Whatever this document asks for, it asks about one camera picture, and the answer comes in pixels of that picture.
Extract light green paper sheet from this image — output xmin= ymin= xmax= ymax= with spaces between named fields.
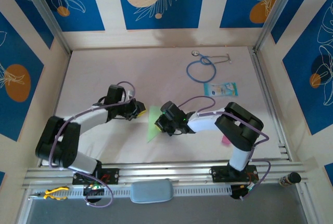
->
xmin=147 ymin=105 xmax=167 ymax=143

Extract light blue wipes packet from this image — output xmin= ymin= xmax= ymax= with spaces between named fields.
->
xmin=203 ymin=82 xmax=239 ymax=98

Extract grey blue pouch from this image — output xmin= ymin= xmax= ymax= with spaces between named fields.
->
xmin=129 ymin=179 xmax=174 ymax=204

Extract blue stethoscope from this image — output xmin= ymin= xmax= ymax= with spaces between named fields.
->
xmin=186 ymin=49 xmax=232 ymax=84

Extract grey metal panel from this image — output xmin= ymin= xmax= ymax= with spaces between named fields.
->
xmin=25 ymin=184 xmax=308 ymax=224

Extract black electronics module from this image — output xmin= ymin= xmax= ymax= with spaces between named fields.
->
xmin=82 ymin=185 xmax=105 ymax=204
xmin=230 ymin=183 xmax=260 ymax=200

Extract small dark capped bottle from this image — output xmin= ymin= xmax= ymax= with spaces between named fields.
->
xmin=278 ymin=172 xmax=302 ymax=187

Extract aluminium mounting rail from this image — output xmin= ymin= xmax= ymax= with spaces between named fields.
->
xmin=22 ymin=159 xmax=309 ymax=190

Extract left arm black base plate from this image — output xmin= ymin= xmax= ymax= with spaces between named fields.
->
xmin=72 ymin=168 xmax=120 ymax=185

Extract white slotted cable duct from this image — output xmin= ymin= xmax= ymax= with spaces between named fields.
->
xmin=28 ymin=184 xmax=233 ymax=201

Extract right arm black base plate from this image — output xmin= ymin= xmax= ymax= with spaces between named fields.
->
xmin=212 ymin=166 xmax=260 ymax=183

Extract aluminium side rail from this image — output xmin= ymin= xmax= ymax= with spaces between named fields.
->
xmin=248 ymin=47 xmax=293 ymax=162

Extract aluminium frame post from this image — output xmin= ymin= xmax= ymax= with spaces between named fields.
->
xmin=254 ymin=0 xmax=300 ymax=52
xmin=19 ymin=0 xmax=72 ymax=55

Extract yellow handled pliers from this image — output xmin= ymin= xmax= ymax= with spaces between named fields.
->
xmin=28 ymin=186 xmax=70 ymax=201

